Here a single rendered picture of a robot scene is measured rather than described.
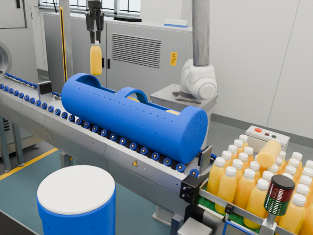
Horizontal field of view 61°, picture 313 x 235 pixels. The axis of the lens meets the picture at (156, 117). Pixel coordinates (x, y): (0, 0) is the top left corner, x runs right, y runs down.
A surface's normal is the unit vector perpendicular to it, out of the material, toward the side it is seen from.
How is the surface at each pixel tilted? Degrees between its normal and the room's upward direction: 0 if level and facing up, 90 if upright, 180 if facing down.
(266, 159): 90
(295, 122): 90
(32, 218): 0
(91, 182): 0
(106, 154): 71
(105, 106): 66
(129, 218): 0
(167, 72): 90
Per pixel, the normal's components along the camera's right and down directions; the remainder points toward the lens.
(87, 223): 0.44, 0.39
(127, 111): -0.47, -0.21
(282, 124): -0.48, 0.32
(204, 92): 0.17, 0.50
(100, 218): 0.71, 0.33
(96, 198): 0.07, -0.91
